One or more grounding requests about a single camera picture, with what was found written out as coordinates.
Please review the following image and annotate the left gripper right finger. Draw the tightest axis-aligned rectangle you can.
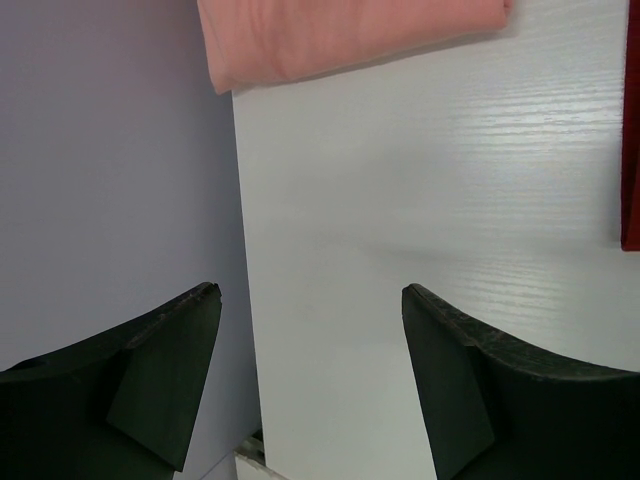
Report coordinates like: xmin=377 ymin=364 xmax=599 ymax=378
xmin=402 ymin=284 xmax=639 ymax=479

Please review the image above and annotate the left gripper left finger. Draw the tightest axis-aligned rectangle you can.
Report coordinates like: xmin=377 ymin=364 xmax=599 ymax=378
xmin=1 ymin=282 xmax=222 ymax=479

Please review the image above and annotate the red t shirt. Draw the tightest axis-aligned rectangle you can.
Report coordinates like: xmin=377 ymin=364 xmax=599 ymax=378
xmin=620 ymin=0 xmax=639 ymax=252

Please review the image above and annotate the pink t shirt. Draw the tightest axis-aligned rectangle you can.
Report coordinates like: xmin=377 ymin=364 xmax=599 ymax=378
xmin=197 ymin=0 xmax=513 ymax=94

